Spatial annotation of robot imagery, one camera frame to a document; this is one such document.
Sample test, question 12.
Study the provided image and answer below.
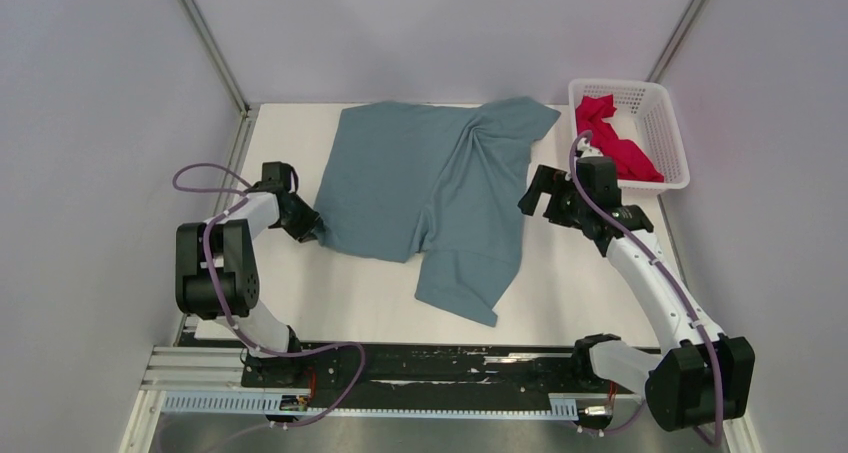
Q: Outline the teal blue t-shirt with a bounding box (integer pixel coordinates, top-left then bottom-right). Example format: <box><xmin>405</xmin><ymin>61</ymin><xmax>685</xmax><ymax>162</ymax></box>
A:
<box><xmin>315</xmin><ymin>97</ymin><xmax>560</xmax><ymax>327</ymax></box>

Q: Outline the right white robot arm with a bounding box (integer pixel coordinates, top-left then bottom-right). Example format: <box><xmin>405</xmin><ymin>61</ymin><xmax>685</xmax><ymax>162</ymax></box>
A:
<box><xmin>518</xmin><ymin>157</ymin><xmax>755</xmax><ymax>431</ymax></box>

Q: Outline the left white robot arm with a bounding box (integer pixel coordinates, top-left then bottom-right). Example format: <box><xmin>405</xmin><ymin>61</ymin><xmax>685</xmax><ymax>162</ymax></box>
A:
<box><xmin>175</xmin><ymin>162</ymin><xmax>323</xmax><ymax>387</ymax></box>

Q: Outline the red t-shirt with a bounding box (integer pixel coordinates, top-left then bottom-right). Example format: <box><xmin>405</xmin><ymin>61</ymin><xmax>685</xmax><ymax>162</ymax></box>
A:
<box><xmin>575</xmin><ymin>95</ymin><xmax>665</xmax><ymax>183</ymax></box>

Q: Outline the white plastic basket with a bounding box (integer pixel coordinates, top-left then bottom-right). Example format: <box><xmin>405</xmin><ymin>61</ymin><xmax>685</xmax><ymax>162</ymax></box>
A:
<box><xmin>568</xmin><ymin>78</ymin><xmax>690</xmax><ymax>194</ymax></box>

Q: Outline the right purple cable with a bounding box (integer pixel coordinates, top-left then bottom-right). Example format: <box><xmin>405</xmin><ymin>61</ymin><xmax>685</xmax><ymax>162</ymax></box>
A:
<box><xmin>568</xmin><ymin>129</ymin><xmax>725</xmax><ymax>449</ymax></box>

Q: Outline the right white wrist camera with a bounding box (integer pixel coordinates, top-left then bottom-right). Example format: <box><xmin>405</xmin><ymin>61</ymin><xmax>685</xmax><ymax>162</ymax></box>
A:
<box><xmin>574</xmin><ymin>137</ymin><xmax>603</xmax><ymax>158</ymax></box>

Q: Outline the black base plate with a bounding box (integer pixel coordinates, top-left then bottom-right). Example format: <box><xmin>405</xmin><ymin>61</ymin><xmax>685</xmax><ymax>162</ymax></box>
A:
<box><xmin>236</xmin><ymin>343</ymin><xmax>628</xmax><ymax>412</ymax></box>

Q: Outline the right corner metal post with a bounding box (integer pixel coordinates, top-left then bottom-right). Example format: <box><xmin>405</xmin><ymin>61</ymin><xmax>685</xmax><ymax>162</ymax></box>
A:
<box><xmin>647</xmin><ymin>0</ymin><xmax>710</xmax><ymax>83</ymax></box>

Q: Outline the corner metal post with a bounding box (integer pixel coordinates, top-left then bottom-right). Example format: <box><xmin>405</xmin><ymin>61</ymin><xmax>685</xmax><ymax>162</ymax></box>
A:
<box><xmin>177</xmin><ymin>0</ymin><xmax>250</xmax><ymax>117</ymax></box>
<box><xmin>647</xmin><ymin>0</ymin><xmax>710</xmax><ymax>83</ymax></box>

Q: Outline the slotted cable duct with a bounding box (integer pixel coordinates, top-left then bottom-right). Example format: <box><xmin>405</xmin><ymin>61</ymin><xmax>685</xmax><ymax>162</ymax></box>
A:
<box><xmin>160</xmin><ymin>391</ymin><xmax>579</xmax><ymax>421</ymax></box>

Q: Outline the left corner metal post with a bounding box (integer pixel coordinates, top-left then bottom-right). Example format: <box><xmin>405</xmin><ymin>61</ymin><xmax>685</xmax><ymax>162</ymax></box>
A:
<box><xmin>177</xmin><ymin>0</ymin><xmax>250</xmax><ymax>117</ymax></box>

